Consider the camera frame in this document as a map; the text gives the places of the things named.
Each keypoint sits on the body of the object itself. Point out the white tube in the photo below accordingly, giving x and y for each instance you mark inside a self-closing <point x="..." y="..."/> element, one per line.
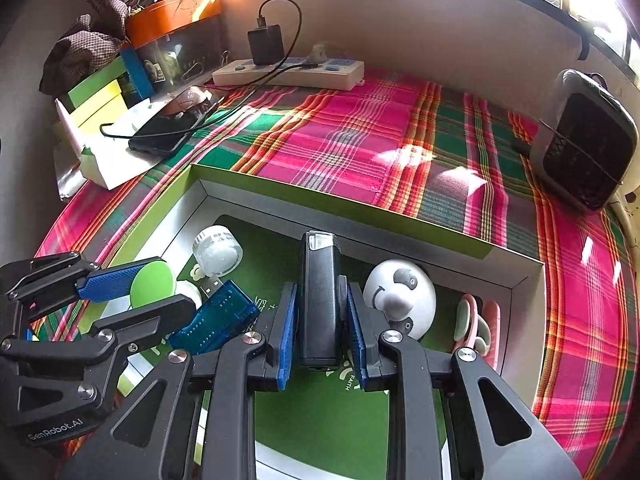
<point x="67" y="125"/>

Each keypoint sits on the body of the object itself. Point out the black charger block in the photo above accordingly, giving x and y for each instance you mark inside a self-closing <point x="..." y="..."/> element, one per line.
<point x="265" y="45"/>

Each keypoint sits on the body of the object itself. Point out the green cardboard box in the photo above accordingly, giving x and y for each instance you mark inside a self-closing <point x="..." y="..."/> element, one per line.
<point x="325" y="201"/>

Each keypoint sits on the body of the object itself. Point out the blue carton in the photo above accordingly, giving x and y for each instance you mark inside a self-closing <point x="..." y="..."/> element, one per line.
<point x="137" y="72"/>

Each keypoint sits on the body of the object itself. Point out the white egg-shaped device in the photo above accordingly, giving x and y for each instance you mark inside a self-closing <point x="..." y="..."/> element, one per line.
<point x="395" y="287"/>

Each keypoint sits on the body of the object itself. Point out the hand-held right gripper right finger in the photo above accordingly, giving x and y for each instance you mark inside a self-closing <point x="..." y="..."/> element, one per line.
<point x="357" y="340"/>

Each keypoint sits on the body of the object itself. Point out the green capped white holder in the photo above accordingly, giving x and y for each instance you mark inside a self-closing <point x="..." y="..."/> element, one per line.
<point x="152" y="282"/>

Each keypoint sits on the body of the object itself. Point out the green tissue pack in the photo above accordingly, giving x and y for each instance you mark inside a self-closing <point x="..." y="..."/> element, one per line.
<point x="91" y="160"/>

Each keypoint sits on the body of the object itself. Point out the blue translucent usb device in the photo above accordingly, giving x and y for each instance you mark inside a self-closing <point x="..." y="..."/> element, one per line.
<point x="220" y="315"/>

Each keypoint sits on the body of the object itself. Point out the white paper sheet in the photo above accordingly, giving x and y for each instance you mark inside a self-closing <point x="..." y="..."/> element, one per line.
<point x="125" y="165"/>

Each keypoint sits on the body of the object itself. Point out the black smartphone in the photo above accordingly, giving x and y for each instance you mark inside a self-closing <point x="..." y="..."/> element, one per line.
<point x="160" y="135"/>

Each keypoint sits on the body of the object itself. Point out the black power bank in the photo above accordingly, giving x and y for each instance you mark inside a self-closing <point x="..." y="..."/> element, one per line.
<point x="320" y="300"/>

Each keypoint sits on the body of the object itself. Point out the white power strip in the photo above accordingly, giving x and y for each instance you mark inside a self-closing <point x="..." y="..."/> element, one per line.
<point x="280" y="78"/>

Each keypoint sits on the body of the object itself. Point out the white round bulb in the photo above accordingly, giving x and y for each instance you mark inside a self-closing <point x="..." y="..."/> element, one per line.
<point x="217" y="250"/>

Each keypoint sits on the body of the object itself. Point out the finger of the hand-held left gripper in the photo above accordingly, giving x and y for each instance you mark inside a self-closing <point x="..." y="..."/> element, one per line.
<point x="135" y="322"/>
<point x="107" y="285"/>

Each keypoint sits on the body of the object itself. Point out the brown checkered cloth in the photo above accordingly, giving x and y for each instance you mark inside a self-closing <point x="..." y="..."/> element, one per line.
<point x="75" y="55"/>

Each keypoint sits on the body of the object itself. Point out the orange lidded clear container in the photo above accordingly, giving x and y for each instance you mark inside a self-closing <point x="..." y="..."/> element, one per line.
<point x="170" y="15"/>

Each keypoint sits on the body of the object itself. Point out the pink ear hook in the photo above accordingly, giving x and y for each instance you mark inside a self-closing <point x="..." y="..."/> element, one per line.
<point x="494" y="322"/>

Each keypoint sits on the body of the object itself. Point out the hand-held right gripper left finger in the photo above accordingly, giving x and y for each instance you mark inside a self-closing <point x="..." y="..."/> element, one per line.
<point x="287" y="340"/>

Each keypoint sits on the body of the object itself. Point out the grey desktop fan heater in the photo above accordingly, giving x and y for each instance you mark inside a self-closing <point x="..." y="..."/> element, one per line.
<point x="580" y="150"/>

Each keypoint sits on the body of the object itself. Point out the white plug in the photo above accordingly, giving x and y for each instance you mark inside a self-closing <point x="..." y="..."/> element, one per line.
<point x="319" y="53"/>

